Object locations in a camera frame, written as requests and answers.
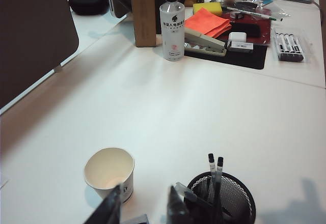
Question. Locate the white charger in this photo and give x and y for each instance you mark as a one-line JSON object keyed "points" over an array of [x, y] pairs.
{"points": [[237, 37]]}

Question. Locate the clear marker pack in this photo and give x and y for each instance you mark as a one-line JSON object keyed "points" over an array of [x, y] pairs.
{"points": [[307, 45]]}

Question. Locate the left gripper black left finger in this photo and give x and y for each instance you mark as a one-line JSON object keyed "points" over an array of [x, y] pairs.
{"points": [[107, 208]]}

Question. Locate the white paper cup blue logo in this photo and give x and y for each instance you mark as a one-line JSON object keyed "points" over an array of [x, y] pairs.
{"points": [[109, 168]]}

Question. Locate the black board eraser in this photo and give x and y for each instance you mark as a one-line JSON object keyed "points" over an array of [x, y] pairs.
{"points": [[245, 29]]}

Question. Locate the white pen green tip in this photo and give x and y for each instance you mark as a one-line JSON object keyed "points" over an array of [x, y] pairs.
{"points": [[249, 12]]}

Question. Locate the black whiteboard marker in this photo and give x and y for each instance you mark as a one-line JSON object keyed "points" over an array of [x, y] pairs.
{"points": [[293, 47], [286, 46], [280, 46]]}

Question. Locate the black desk mat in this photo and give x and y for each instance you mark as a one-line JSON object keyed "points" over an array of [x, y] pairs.
{"points": [[244, 59]]}

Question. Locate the black pouch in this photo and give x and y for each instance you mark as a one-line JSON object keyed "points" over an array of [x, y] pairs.
{"points": [[87, 1]]}

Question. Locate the white labelled drink bottle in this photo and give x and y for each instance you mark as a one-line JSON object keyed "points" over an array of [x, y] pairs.
{"points": [[172, 25]]}

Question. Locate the yellow sponge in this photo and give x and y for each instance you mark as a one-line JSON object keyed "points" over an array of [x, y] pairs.
{"points": [[207, 7]]}

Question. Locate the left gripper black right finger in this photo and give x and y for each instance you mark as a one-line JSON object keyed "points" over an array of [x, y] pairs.
{"points": [[177, 208]]}

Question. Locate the long brown cardboard box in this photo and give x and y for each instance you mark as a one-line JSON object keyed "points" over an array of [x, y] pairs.
{"points": [[145, 12]]}

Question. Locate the black mesh pen holder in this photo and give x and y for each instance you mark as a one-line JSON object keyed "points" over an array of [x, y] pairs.
{"points": [[242, 198]]}

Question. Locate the brown desk divider panel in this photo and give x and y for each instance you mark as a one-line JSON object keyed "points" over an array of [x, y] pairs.
{"points": [[30, 43], [121, 9]]}

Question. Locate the small black white box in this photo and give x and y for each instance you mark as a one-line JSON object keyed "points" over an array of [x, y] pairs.
{"points": [[239, 46]]}

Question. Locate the round metal disc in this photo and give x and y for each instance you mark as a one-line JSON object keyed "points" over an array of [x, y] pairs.
{"points": [[236, 15]]}

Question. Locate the dark red folder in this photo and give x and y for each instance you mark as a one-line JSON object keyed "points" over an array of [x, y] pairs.
{"points": [[266, 30]]}

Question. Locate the beige stapler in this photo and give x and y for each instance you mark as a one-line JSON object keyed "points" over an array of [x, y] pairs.
{"points": [[203, 43]]}

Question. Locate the clear plastic bag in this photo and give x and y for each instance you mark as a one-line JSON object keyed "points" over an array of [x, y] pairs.
{"points": [[278, 10]]}

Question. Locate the orange cloth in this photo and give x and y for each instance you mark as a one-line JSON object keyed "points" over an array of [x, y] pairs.
{"points": [[207, 23]]}

